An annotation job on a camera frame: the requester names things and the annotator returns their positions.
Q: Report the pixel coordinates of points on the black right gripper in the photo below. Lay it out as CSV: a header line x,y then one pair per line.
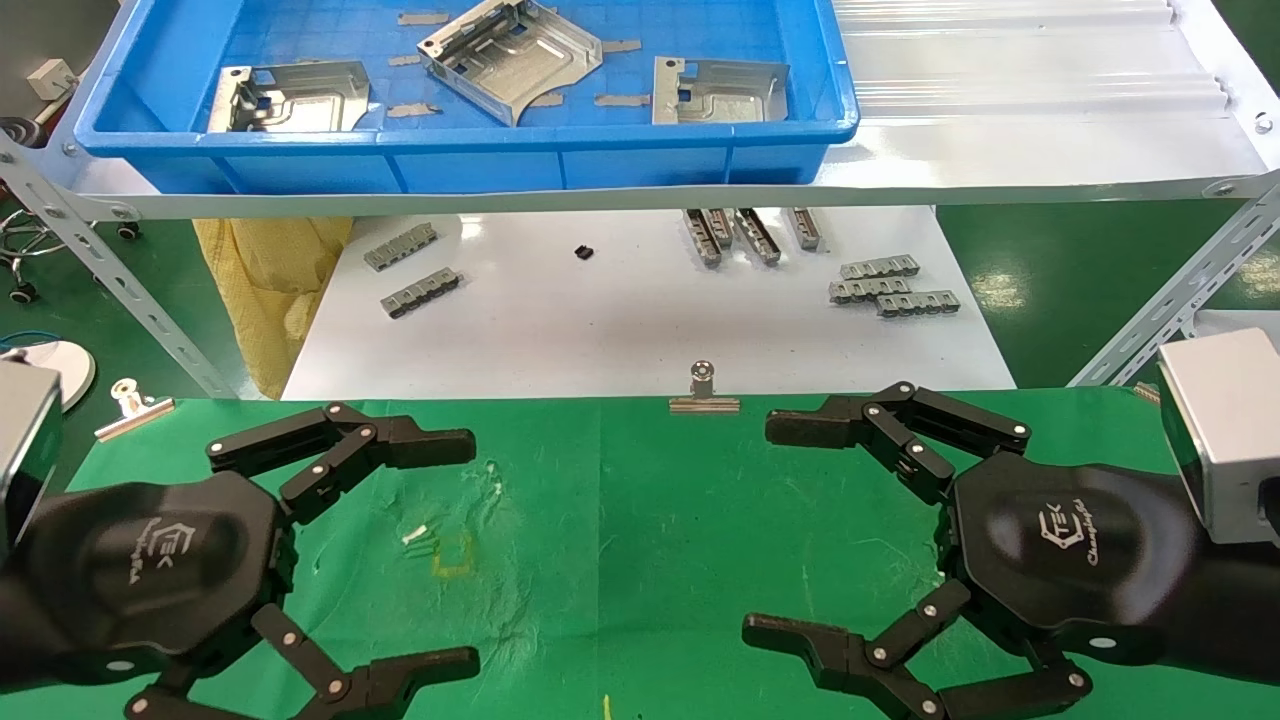
x,y
1070,550

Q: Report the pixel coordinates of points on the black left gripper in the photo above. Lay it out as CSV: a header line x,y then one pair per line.
x,y
150,570

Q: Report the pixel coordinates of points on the metal bracket with raised walls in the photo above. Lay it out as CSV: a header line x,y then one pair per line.
x,y
530,60

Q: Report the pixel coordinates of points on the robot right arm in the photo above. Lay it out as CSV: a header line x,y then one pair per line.
x,y
1240,600

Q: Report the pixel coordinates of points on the small white scrap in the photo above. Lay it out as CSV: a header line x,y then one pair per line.
x,y
415,534

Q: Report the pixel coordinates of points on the green table cloth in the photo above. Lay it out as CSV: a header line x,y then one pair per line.
x,y
650,520

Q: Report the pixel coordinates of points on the grey connector strips right group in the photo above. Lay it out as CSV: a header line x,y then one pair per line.
x,y
868,290

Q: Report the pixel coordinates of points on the yellow cloth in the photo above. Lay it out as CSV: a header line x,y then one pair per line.
x,y
270,290

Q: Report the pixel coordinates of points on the white round stand base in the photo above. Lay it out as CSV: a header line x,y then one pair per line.
x,y
70,365

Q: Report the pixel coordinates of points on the white metal shelf board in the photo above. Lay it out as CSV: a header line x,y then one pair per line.
x,y
1000,160

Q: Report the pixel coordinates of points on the blue plastic bin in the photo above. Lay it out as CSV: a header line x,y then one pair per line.
x,y
500,165

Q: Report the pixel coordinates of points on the perforated angle iron rack leg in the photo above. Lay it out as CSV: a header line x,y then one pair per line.
x,y
100,265
1180,290

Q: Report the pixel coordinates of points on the chrome office chair base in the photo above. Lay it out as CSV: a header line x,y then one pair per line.
x,y
25,250

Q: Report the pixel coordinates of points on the white socket box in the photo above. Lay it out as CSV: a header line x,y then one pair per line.
x,y
50,78

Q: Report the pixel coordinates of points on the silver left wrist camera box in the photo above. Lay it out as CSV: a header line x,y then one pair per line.
x,y
25,440

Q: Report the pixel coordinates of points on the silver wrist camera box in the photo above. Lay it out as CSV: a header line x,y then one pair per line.
x,y
1235,420
25,440

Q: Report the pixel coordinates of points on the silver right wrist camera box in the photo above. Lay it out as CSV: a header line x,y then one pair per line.
x,y
1235,420

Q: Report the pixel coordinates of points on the notched metal bracket part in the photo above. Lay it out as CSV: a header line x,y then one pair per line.
x,y
730,95

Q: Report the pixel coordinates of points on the flat metal bracket part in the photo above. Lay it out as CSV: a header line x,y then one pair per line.
x,y
320,95

